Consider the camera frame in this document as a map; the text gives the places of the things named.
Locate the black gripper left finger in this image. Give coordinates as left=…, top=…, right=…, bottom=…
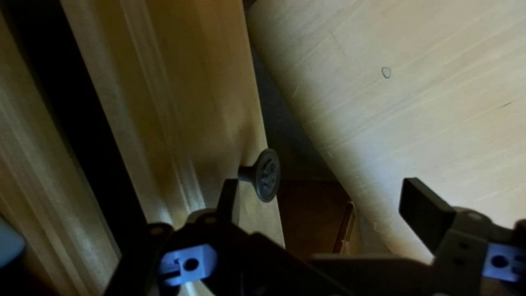
left=217, top=180, right=238, bottom=222

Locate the central top wooden drawer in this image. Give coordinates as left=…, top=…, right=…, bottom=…
left=59, top=0, right=266, bottom=227

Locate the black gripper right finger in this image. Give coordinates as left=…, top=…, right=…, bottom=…
left=398, top=178, right=455, bottom=254

